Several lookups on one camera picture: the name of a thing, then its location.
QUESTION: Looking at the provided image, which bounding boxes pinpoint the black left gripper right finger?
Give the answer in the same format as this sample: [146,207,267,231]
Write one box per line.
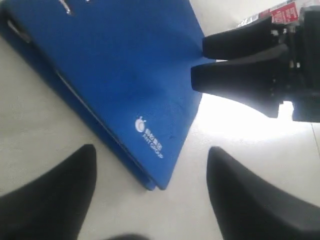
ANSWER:
[207,146,320,240]

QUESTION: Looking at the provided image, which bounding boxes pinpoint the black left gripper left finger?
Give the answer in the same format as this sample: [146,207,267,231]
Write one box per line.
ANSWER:
[0,144,97,240]

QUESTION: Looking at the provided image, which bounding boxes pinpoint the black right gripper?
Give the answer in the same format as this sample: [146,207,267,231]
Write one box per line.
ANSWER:
[191,6,320,123]

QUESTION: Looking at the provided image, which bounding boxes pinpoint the clear plastic water bottle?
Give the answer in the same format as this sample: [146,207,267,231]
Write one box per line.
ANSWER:
[237,0,303,27]

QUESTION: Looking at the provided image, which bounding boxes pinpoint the blue ring binder notebook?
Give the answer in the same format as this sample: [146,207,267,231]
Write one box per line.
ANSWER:
[0,0,205,190]

